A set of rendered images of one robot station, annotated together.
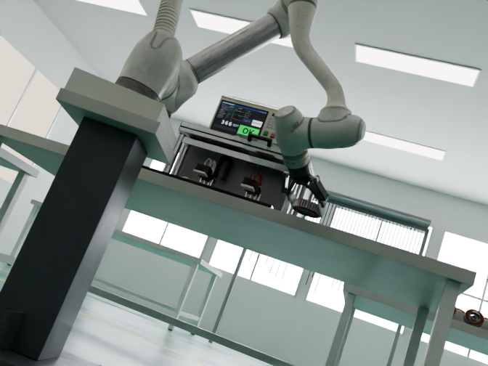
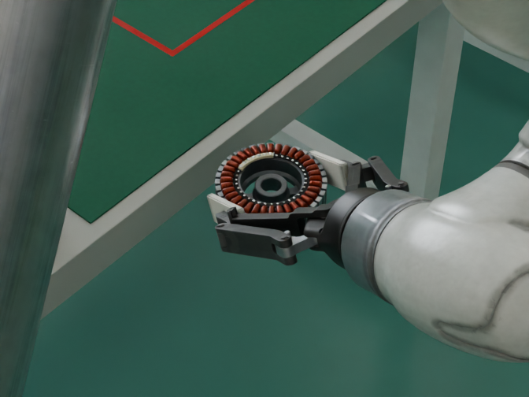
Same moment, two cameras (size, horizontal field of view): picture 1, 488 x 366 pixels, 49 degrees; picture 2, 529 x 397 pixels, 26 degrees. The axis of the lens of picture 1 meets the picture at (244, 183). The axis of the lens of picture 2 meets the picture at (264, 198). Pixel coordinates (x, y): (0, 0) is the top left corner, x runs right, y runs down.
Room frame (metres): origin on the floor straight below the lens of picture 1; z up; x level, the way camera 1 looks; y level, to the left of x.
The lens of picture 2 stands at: (1.60, 0.48, 1.59)
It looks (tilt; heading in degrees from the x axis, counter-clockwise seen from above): 46 degrees down; 294
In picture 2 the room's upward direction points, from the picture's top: straight up
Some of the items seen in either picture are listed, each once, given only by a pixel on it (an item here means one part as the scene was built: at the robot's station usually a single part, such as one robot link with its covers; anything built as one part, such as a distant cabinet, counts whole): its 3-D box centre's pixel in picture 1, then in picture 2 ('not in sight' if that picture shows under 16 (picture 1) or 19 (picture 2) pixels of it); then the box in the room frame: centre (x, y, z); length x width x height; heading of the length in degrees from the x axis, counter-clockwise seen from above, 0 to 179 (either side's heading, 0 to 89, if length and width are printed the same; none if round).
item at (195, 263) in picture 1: (115, 268); not in sight; (6.17, 0.99, 0.38); 2.10 x 0.90 x 0.75; 73
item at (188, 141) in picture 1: (237, 155); not in sight; (2.50, 0.08, 1.03); 0.62 x 0.01 x 0.03; 73
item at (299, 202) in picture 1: (307, 208); (271, 190); (1.92, -0.25, 0.77); 0.11 x 0.11 x 0.04
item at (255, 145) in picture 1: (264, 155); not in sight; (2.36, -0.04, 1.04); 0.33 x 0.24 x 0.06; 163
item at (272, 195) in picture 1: (236, 185); not in sight; (2.64, 0.03, 0.92); 0.66 x 0.01 x 0.30; 73
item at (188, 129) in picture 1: (250, 159); not in sight; (2.71, 0.01, 1.09); 0.68 x 0.44 x 0.05; 73
